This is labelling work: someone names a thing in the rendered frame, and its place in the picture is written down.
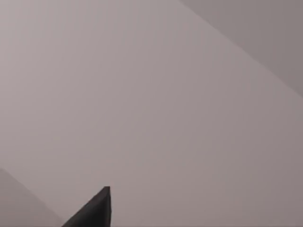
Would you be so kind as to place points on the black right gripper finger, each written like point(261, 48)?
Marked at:
point(97, 212)

